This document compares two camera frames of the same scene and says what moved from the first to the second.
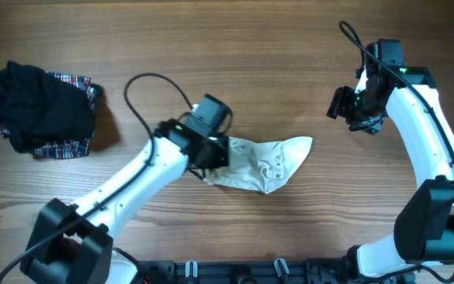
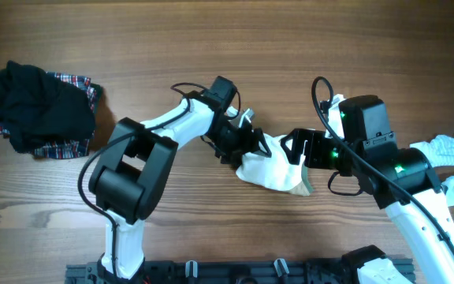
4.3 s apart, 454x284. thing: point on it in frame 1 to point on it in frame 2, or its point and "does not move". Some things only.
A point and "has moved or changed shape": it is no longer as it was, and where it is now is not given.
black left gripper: [219, 155] to [243, 146]
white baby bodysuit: [260, 166] has moved or changed shape
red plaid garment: [68, 148] does not move
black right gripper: [339, 106] to [315, 139]
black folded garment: [35, 108] does not move
